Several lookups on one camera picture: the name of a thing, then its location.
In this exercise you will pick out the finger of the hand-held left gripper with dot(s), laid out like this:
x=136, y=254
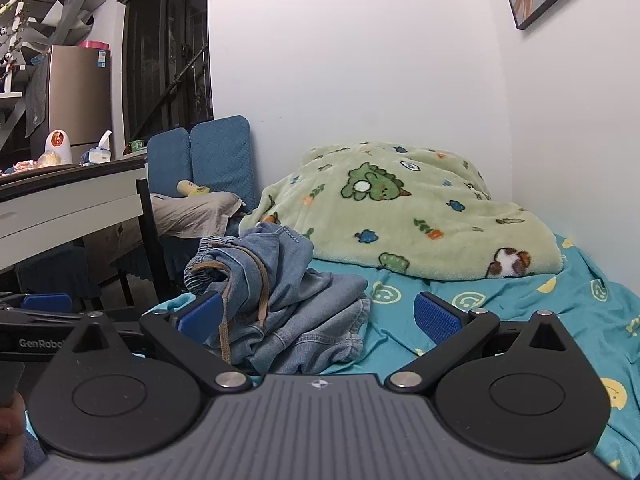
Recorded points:
x=47, y=302

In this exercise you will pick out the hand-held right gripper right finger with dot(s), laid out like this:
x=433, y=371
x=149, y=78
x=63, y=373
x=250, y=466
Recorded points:
x=437, y=317

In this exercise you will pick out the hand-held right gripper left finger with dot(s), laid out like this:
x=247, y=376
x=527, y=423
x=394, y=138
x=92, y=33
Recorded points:
x=200, y=317

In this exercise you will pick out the blue denim pants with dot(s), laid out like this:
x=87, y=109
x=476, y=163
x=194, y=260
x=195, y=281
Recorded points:
x=300, y=280

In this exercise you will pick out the person's left hand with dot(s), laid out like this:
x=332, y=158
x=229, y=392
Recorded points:
x=10, y=427

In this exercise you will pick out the blue covered dining chair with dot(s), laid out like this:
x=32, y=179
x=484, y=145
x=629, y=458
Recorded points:
x=167, y=160
x=55, y=270

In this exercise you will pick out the teal smiley print bed sheet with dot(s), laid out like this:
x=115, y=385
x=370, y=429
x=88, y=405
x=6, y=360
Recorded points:
x=525, y=295

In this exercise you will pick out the white table with black legs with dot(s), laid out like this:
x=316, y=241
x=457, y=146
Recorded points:
x=60, y=200

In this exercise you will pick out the green printed fleece blanket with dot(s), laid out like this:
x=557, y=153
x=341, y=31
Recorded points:
x=425, y=200

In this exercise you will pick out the yellow plush toy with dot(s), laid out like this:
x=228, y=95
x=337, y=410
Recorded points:
x=192, y=188

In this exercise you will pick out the white device with orange face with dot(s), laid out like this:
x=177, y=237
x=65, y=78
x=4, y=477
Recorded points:
x=56, y=147

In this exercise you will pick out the tissue pack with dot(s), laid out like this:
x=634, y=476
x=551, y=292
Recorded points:
x=96, y=152

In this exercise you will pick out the blue quilted cushions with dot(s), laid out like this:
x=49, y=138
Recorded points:
x=220, y=155

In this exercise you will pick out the green jar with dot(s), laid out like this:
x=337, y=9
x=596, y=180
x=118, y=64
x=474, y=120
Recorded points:
x=135, y=147

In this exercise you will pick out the dark hanging towel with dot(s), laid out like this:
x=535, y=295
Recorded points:
x=37, y=100

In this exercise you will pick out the silver refrigerator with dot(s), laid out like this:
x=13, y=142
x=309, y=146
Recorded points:
x=75, y=95

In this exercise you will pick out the pink lidded container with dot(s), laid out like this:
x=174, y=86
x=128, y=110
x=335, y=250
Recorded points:
x=95, y=45

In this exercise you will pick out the dark window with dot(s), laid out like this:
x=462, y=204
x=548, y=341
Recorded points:
x=165, y=50

